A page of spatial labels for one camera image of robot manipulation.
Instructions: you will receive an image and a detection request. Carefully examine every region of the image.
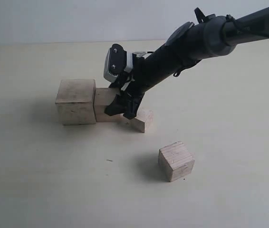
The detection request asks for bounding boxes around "third largest wooden cube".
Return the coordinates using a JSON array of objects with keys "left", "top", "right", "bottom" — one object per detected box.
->
[{"left": 158, "top": 141, "right": 195, "bottom": 182}]

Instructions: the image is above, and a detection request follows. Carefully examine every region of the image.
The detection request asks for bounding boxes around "smallest wooden cube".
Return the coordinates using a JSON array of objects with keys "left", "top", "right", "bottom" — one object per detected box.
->
[{"left": 130, "top": 109, "right": 154, "bottom": 133}]

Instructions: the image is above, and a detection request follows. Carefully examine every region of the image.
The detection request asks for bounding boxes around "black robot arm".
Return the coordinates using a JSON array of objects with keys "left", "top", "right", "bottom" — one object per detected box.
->
[{"left": 104, "top": 7, "right": 269, "bottom": 119}]

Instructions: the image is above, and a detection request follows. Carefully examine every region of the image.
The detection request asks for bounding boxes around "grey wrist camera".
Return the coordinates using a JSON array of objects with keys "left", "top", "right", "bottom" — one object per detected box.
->
[{"left": 103, "top": 43, "right": 135, "bottom": 85}]

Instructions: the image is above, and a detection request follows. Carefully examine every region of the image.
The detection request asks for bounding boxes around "second largest wooden cube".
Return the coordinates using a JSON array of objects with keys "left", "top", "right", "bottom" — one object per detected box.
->
[{"left": 94, "top": 88, "right": 121, "bottom": 123}]

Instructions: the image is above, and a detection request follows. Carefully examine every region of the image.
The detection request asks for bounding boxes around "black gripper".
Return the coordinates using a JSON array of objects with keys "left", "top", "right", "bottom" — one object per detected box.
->
[{"left": 105, "top": 51, "right": 180, "bottom": 119}]

